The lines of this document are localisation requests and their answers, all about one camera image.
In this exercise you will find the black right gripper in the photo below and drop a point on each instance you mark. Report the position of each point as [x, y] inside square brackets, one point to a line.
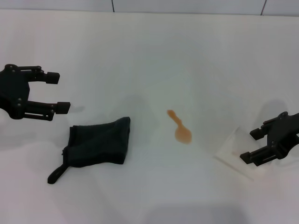
[286, 130]

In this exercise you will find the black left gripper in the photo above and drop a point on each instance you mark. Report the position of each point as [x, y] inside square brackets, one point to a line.
[12, 93]

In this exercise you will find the dark blue rag with loop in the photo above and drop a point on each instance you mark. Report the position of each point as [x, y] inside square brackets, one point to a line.
[98, 142]

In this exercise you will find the brown liquid stain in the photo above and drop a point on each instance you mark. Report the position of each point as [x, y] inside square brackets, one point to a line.
[183, 135]

